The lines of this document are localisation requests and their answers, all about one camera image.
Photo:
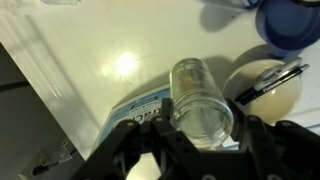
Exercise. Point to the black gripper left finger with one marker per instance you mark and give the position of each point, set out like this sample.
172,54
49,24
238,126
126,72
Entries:
166,150

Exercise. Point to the clear cylindrical container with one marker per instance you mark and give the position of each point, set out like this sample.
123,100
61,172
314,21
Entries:
200,106

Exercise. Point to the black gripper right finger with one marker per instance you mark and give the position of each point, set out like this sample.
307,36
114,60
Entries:
273,150

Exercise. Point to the black marker pen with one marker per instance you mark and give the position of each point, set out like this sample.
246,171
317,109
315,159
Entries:
266,88

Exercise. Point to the large white detergent jug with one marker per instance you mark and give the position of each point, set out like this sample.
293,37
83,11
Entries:
133,111

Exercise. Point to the beige ceramic bowl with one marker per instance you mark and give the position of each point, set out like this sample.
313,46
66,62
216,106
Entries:
273,103

